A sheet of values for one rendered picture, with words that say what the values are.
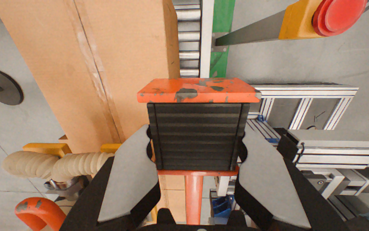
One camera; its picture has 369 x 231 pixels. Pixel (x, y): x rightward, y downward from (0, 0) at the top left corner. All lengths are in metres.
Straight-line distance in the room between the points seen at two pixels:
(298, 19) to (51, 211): 0.57
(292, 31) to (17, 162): 0.60
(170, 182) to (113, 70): 1.12
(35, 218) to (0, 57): 2.03
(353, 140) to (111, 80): 0.80
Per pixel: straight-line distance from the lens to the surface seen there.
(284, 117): 1.54
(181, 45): 0.83
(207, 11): 0.74
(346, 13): 0.38
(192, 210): 0.22
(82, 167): 0.30
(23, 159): 0.38
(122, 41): 0.40
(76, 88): 0.51
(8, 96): 2.44
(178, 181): 1.33
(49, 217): 0.34
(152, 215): 0.54
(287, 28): 0.42
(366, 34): 1.96
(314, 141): 0.63
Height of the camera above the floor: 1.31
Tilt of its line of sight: 63 degrees down
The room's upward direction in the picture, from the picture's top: 175 degrees counter-clockwise
